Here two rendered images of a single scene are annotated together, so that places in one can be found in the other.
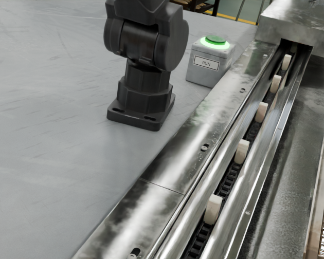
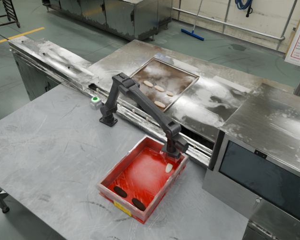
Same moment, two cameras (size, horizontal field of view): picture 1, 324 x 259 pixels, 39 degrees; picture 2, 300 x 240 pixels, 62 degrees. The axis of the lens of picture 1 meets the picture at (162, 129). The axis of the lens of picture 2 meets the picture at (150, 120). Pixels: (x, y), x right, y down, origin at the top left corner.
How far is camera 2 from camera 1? 1.53 m
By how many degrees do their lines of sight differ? 55
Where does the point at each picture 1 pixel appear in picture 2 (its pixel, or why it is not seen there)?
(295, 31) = (90, 82)
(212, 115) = (122, 110)
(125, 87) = (109, 119)
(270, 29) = (85, 85)
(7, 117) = (107, 141)
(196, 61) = (96, 105)
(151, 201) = (145, 124)
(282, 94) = not seen: hidden behind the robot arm
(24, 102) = (101, 138)
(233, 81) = not seen: hidden behind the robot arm
